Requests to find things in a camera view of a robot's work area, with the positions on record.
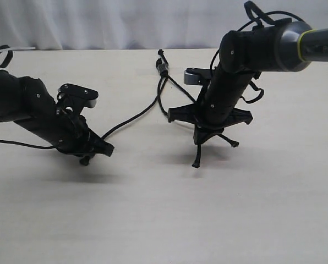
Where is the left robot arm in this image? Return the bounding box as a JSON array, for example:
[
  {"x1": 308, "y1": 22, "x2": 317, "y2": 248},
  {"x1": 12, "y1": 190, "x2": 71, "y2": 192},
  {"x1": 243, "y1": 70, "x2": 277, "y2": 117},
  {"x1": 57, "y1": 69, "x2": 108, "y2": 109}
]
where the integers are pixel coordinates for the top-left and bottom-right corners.
[{"x1": 0, "y1": 69, "x2": 114, "y2": 166}]

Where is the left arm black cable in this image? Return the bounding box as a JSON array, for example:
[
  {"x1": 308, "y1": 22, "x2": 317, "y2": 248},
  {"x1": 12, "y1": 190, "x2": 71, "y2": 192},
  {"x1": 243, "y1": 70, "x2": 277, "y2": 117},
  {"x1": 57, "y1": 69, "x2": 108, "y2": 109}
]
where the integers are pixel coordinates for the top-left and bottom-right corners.
[{"x1": 0, "y1": 46, "x2": 57, "y2": 151}]

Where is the white backdrop curtain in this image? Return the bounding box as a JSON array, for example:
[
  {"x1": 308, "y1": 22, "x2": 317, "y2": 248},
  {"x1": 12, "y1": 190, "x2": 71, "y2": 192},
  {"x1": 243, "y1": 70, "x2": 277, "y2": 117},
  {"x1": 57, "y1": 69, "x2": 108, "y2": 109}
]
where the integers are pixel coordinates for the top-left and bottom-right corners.
[{"x1": 0, "y1": 0, "x2": 328, "y2": 51}]

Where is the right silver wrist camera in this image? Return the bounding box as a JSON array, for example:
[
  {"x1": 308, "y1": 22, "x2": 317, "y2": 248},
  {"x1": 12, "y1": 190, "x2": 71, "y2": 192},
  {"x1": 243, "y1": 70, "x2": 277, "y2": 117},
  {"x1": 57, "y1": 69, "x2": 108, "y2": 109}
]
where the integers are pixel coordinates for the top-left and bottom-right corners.
[{"x1": 184, "y1": 68, "x2": 212, "y2": 85}]

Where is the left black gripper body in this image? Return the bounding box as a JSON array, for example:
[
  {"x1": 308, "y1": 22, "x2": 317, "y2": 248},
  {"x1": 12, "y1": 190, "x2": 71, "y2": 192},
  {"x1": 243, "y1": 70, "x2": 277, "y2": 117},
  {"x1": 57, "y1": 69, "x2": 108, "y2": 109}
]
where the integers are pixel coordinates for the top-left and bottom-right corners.
[{"x1": 29, "y1": 108, "x2": 101, "y2": 157}]

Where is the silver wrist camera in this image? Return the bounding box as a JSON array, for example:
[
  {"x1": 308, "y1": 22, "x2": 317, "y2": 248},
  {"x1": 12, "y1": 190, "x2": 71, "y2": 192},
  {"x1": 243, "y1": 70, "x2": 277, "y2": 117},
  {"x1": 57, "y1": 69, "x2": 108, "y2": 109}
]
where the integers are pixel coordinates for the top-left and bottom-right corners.
[
  {"x1": 184, "y1": 68, "x2": 212, "y2": 85},
  {"x1": 57, "y1": 83, "x2": 99, "y2": 108}
]

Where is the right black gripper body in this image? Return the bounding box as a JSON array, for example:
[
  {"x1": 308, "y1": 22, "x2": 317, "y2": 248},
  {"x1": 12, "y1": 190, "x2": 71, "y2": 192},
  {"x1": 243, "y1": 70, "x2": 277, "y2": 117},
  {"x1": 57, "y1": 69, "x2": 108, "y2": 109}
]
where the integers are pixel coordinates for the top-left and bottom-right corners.
[{"x1": 168, "y1": 103, "x2": 253, "y2": 129}]

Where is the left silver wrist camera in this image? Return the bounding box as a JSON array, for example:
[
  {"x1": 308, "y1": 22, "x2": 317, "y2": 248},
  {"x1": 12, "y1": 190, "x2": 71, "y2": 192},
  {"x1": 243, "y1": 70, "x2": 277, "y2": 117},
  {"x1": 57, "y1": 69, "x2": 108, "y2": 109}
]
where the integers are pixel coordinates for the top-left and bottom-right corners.
[{"x1": 57, "y1": 83, "x2": 99, "y2": 108}]

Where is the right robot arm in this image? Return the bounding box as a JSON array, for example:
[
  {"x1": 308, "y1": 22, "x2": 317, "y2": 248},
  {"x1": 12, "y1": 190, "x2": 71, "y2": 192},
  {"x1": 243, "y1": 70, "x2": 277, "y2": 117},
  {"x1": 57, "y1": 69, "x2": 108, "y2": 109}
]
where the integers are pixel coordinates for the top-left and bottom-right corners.
[{"x1": 168, "y1": 21, "x2": 328, "y2": 146}]

